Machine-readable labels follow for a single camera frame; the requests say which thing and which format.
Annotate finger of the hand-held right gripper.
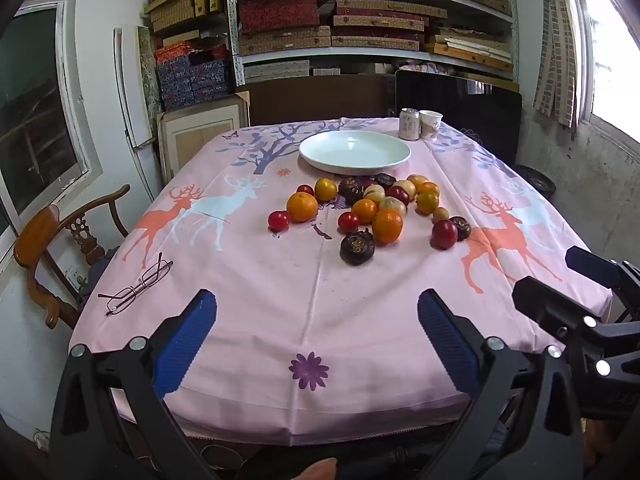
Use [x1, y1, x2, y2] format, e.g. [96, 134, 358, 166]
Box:
[565, 246, 640, 306]
[512, 276, 608, 348]

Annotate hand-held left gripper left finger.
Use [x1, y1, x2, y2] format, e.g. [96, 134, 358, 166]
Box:
[49, 289, 218, 480]

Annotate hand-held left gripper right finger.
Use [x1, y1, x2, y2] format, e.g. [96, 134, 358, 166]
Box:
[418, 288, 584, 480]

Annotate mandarin orange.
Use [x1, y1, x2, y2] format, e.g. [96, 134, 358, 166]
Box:
[286, 191, 319, 223]
[371, 208, 404, 245]

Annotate white plate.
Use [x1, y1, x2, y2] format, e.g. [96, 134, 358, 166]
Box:
[298, 130, 412, 175]

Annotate person's left hand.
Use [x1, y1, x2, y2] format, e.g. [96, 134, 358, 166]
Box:
[300, 457, 339, 480]

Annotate black round object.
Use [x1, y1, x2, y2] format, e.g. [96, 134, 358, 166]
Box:
[515, 165, 557, 201]

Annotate pink deer print tablecloth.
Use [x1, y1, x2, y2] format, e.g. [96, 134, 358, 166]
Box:
[67, 116, 613, 448]

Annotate carved wooden chair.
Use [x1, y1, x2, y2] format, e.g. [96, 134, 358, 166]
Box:
[14, 184, 132, 330]

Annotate bright window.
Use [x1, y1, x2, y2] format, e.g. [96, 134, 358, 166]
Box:
[570, 0, 640, 156]

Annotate checked beige curtain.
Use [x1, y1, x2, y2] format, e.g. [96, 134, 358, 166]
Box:
[532, 0, 581, 128]

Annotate black panel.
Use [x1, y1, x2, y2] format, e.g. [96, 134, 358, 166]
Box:
[395, 70, 523, 163]

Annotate wooden framed panel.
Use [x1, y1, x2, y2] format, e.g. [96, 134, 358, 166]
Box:
[156, 92, 251, 186]

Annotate white paper cup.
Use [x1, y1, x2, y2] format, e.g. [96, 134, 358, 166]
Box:
[419, 110, 444, 141]

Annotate pale pink drink can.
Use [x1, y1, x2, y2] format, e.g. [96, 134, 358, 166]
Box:
[398, 108, 421, 141]

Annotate light wooden flat boxes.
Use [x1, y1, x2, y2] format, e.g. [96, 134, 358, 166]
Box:
[425, 25, 516, 73]

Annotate stack of blue patterned boxes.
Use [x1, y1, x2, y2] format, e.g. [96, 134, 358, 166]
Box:
[155, 42, 233, 111]

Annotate white board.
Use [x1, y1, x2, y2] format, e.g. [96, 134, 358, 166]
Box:
[112, 25, 161, 201]

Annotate grey stone slab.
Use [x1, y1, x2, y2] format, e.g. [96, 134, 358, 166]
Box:
[137, 25, 163, 116]

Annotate white framed window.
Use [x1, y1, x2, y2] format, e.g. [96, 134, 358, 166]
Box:
[0, 0, 103, 261]

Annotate brown wooden panel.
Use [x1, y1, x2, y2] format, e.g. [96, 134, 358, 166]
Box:
[247, 74, 396, 126]

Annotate grey patterned flat boxes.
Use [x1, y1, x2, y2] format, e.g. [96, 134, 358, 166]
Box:
[243, 60, 341, 83]

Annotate white metal shelf rack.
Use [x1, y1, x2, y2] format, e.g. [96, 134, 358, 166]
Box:
[224, 0, 520, 86]

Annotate stack of woven tan boxes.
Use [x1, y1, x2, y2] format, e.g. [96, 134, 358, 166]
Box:
[234, 0, 516, 56]

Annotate pile of yellow woven boxes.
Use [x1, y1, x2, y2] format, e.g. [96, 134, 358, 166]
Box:
[144, 0, 223, 33]

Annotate red patterned box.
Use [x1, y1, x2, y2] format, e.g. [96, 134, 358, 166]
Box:
[237, 0, 321, 36]

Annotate thin frame eyeglasses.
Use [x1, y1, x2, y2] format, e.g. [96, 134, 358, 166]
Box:
[97, 252, 174, 317]

